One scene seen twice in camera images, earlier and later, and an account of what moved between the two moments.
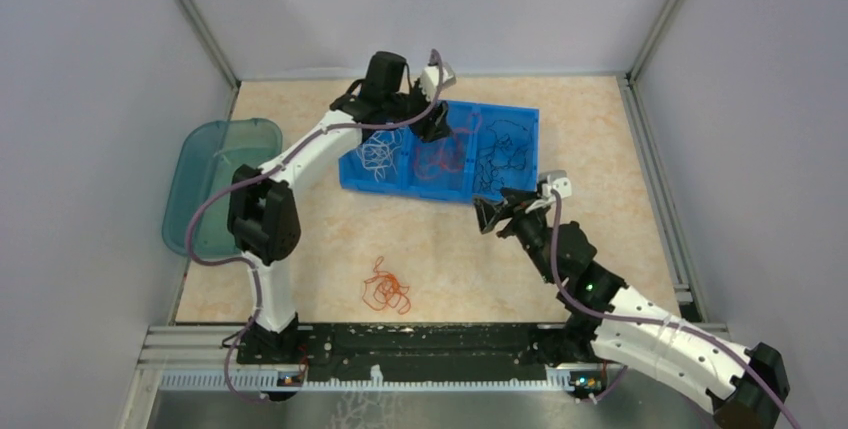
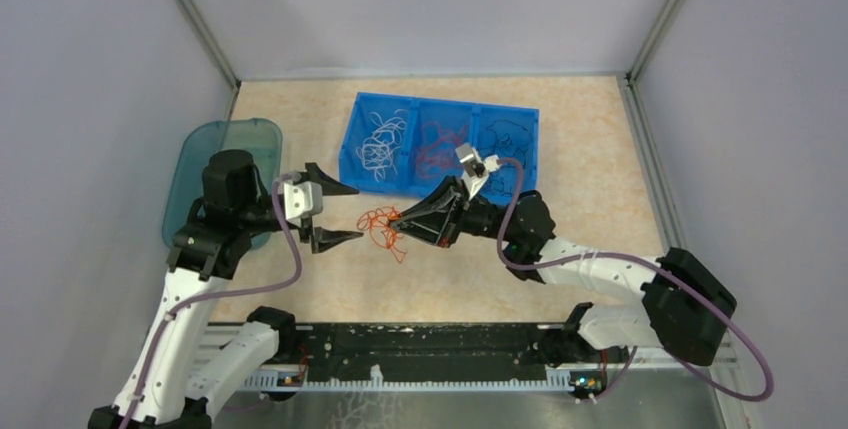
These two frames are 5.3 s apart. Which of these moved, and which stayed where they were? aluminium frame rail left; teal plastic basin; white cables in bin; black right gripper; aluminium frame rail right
Moved: black right gripper
Stayed: aluminium frame rail left; aluminium frame rail right; teal plastic basin; white cables in bin
